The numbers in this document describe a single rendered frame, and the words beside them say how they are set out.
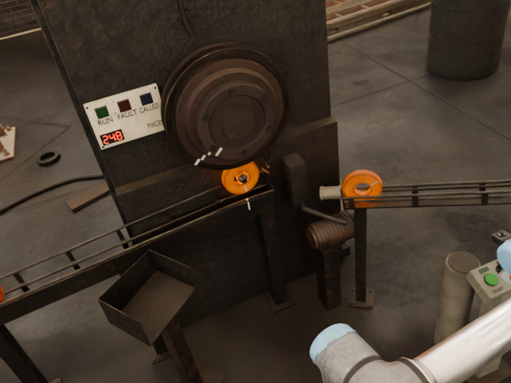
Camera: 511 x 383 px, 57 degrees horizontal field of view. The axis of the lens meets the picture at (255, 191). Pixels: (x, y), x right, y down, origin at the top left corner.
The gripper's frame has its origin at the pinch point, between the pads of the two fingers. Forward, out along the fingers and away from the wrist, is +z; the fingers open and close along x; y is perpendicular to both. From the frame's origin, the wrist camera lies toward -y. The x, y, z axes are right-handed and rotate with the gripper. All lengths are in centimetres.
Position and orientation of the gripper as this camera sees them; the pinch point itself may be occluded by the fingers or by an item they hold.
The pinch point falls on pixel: (499, 271)
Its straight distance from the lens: 175.3
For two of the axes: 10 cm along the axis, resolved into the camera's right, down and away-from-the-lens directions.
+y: 3.9, 7.7, -5.1
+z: 0.1, 5.5, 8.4
